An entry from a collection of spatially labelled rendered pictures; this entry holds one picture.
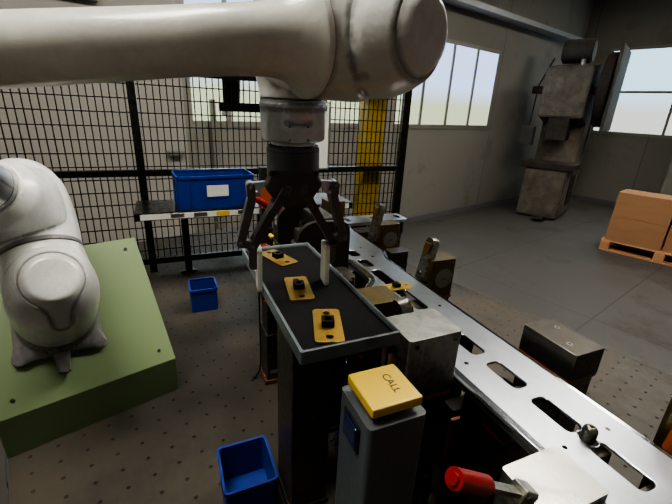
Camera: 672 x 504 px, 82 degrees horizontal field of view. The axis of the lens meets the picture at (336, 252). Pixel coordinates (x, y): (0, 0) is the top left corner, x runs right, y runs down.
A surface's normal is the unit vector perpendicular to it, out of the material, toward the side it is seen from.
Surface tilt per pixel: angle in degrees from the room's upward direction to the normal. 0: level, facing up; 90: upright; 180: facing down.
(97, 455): 0
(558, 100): 92
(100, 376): 47
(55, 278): 53
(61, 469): 0
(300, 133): 92
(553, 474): 0
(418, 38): 91
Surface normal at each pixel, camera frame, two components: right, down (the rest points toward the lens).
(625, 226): -0.73, 0.21
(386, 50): -0.24, 0.67
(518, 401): 0.04, -0.94
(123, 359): 0.51, -0.43
